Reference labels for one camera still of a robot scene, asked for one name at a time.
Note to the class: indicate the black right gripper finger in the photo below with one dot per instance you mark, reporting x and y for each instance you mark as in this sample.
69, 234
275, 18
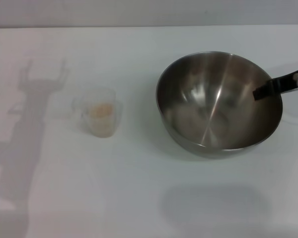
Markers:
275, 85

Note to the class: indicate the stainless steel mixing bowl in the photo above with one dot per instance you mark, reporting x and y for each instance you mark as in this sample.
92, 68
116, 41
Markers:
213, 99

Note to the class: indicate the clear plastic cup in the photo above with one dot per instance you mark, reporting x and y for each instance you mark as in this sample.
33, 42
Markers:
106, 99

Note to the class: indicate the white rice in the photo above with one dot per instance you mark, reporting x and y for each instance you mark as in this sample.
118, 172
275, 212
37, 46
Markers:
101, 116

